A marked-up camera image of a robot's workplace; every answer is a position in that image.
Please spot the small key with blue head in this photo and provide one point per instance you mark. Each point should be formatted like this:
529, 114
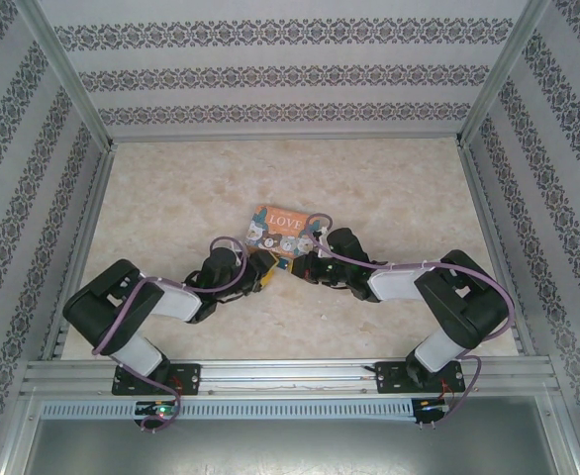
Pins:
282, 264

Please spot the orange LOVE tin box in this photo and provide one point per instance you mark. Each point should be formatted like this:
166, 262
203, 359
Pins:
280, 227

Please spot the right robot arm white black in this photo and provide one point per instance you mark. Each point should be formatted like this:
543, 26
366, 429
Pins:
394, 284

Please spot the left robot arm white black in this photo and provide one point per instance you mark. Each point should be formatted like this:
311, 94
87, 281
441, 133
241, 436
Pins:
171, 302

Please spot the small board with green light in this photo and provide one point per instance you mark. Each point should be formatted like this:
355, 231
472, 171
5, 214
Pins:
431, 407
159, 409

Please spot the grey metal panel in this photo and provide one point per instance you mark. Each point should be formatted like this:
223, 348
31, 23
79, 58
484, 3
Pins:
290, 445

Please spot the aluminium mounting rail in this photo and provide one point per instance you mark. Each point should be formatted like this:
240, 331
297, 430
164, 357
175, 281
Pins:
290, 376

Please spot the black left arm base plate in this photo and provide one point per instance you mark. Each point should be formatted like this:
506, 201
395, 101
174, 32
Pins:
191, 378

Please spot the aluminium back rail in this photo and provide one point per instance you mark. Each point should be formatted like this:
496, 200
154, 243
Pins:
285, 136

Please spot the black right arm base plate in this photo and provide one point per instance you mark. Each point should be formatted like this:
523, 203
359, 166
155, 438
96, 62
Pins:
389, 378

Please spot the aluminium side rail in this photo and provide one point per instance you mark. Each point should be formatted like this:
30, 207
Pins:
485, 208
84, 237

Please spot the aluminium frame post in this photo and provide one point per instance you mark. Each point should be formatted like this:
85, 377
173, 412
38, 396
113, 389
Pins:
503, 74
67, 74

